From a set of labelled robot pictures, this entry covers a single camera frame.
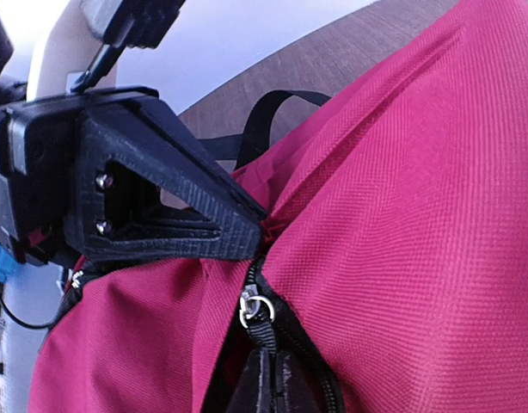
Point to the red backpack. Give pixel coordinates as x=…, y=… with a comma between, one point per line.
x=394, y=264

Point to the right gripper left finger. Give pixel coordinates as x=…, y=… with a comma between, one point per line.
x=254, y=390

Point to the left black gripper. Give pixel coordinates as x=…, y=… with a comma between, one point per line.
x=142, y=188

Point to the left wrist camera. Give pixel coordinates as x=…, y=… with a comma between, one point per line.
x=82, y=46

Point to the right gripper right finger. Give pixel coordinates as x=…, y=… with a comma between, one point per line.
x=290, y=391

